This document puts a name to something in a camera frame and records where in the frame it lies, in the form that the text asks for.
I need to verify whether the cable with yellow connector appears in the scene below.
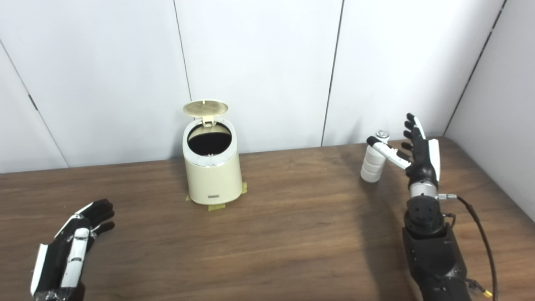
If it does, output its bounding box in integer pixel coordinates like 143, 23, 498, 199
466, 279, 494, 298

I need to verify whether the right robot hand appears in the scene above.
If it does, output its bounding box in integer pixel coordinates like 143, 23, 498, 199
367, 113, 441, 186

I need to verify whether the cream-colored bin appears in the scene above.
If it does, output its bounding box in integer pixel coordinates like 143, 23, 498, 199
182, 99, 243, 205

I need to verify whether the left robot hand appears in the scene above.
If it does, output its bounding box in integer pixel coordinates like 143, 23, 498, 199
30, 199, 115, 301

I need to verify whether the small white plastic bottle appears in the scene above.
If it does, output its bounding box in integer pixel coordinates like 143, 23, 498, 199
360, 130, 391, 183

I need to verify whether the cream round bin lid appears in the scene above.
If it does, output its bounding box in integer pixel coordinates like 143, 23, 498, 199
183, 99, 229, 126

